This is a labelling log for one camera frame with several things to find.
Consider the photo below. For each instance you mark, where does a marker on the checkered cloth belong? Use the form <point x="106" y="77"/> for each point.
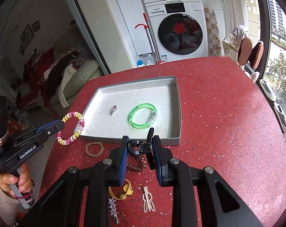
<point x="213" y="33"/>

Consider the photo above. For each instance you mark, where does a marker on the brown chair left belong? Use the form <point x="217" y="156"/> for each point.
<point x="244" y="51"/>

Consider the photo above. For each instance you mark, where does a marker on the wall picture frames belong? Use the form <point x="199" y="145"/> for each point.
<point x="28" y="35"/>

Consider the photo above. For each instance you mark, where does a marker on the silver star hair clip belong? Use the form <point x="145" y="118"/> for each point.
<point x="113" y="210"/>

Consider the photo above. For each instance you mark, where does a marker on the grey jewelry tray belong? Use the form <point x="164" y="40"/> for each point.
<point x="132" y="108"/>

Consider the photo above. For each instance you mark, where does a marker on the person's left hand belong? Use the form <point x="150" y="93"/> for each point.
<point x="23" y="181"/>

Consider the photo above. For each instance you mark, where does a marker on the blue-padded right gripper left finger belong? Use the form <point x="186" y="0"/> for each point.
<point x="61" y="204"/>

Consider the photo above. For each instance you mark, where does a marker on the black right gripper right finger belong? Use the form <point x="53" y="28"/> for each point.
<point x="200" y="196"/>

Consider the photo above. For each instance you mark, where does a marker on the red-handled mop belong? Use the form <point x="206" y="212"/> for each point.
<point x="149" y="37"/>

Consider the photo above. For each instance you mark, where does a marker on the white cabinet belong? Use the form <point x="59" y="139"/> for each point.
<point x="114" y="31"/>

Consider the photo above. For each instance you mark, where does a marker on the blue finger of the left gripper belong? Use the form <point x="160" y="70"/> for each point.
<point x="49" y="126"/>

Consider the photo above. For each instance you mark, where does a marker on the white plastic bottle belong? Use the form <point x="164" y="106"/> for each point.
<point x="140" y="63"/>

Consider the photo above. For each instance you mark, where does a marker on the small silver brooch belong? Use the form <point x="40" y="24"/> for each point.
<point x="113" y="109"/>

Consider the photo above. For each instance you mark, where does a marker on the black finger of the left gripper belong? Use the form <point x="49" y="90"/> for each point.
<point x="53" y="131"/>

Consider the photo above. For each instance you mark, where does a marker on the brown chair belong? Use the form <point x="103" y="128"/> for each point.
<point x="244" y="51"/>
<point x="256" y="55"/>

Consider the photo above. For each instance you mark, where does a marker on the white bag on chair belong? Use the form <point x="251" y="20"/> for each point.
<point x="231" y="42"/>

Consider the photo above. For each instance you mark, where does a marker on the brown chair right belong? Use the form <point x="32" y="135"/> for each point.
<point x="256" y="55"/>

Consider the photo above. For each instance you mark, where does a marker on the white washing machine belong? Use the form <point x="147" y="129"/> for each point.
<point x="179" y="28"/>

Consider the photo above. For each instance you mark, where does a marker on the green translucent bangle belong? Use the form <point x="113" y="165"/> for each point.
<point x="152" y="118"/>

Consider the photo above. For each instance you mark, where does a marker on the black claw hair clip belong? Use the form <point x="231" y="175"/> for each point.
<point x="138" y="148"/>

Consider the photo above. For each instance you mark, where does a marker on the cream sofa with clothes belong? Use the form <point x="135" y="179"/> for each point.
<point x="56" y="81"/>

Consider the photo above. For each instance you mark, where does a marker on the beige hair clip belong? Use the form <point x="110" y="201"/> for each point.
<point x="148" y="200"/>

